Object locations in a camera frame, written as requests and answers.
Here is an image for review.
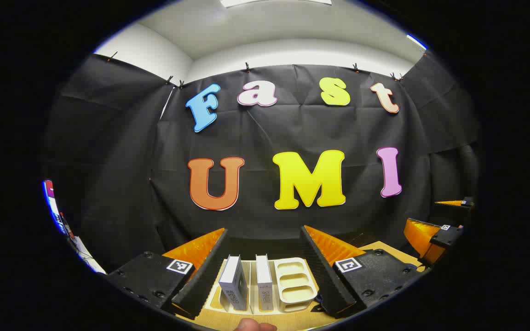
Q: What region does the plain white book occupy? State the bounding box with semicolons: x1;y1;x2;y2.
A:
255;254;274;313

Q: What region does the black backdrop cloth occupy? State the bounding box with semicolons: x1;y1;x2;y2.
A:
44;53;479;272

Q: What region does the white book with dark picture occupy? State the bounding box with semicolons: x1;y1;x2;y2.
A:
219;255;250;311

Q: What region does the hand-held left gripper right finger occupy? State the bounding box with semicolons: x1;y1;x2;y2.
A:
300;225;424;319

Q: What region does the row of black cloth clips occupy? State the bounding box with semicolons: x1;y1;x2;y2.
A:
106;51;430;89

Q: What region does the cream plastic bookshelf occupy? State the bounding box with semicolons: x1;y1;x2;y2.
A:
205;257;319;316

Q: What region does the computer monitor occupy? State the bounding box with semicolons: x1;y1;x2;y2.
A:
42;179;64;232

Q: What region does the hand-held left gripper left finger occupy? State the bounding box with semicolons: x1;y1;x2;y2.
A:
106;228;230;320

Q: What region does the white desk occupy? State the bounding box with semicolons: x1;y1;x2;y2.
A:
68;234;107;275

